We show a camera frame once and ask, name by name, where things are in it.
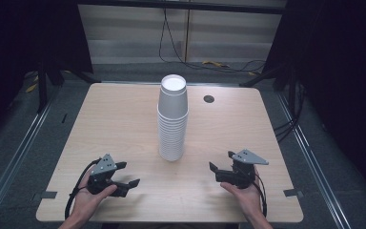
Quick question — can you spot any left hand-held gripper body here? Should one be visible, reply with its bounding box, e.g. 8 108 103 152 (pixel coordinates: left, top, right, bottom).
86 154 124 196

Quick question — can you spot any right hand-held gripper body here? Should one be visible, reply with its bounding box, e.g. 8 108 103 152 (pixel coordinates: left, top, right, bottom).
231 148 270 190

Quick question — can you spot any stack of white paper cups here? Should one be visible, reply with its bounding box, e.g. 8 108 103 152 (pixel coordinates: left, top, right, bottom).
156 73 190 162

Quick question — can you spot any person's right hand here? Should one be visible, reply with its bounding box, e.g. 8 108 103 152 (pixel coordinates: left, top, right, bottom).
219 168 266 220

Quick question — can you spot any person's left hand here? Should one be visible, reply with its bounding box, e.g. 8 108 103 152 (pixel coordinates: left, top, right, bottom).
71 167 118 219

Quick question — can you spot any grey tape strip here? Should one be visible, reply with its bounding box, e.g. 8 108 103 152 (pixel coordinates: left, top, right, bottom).
40 190 58 200
283 188 304 198

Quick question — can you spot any black metal stand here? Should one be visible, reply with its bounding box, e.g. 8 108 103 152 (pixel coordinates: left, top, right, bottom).
36 63 65 115

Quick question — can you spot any right hand-held gripper black cable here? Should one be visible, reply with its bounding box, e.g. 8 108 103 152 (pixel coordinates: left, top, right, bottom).
252 173 268 219

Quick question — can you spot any hand-held gripper black cable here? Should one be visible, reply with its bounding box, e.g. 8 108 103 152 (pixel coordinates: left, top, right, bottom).
252 173 268 219
64 157 101 220

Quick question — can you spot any left hand-held gripper black cable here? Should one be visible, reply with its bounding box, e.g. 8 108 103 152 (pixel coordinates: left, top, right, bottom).
64 157 101 220

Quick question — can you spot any bundle of black floor cables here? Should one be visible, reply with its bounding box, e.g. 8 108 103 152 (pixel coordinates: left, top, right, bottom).
273 79 307 144

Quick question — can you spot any metal floor rail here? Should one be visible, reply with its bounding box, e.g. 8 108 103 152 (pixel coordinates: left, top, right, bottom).
0 100 53 221
275 92 353 229

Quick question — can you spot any black hanging wall cable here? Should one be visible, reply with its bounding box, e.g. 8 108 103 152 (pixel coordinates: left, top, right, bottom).
157 8 267 74

